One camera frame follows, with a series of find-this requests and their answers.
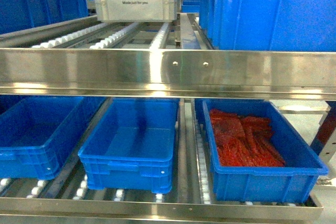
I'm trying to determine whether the red parts pile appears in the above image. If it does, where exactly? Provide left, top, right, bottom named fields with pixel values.
left=209, top=109, right=286, bottom=167

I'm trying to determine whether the stainless steel shelf rack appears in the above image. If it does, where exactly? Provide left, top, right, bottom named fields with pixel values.
left=1, top=15, right=335, bottom=223

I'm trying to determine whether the blue bin with red parts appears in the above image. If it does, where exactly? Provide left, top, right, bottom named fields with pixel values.
left=202, top=99, right=329, bottom=203

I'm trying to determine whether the empty blue bin middle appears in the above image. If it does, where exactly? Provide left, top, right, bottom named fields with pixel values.
left=78, top=98, right=179, bottom=194

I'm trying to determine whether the empty blue bin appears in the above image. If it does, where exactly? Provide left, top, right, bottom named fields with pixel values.
left=1, top=97, right=105, bottom=180
left=78, top=98, right=179, bottom=194

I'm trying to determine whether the large blue tote upper right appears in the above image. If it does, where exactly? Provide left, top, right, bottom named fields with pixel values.
left=199, top=0, right=335, bottom=52

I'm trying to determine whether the large blue tote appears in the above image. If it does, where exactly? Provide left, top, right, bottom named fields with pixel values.
left=1, top=0, right=89, bottom=34
left=199, top=0, right=335, bottom=52

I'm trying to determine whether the empty blue bin left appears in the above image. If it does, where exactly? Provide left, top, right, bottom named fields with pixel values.
left=1, top=97, right=105, bottom=180

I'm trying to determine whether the large blue tote upper left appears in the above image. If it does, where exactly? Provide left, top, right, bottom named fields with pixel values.
left=1, top=0, right=89, bottom=34

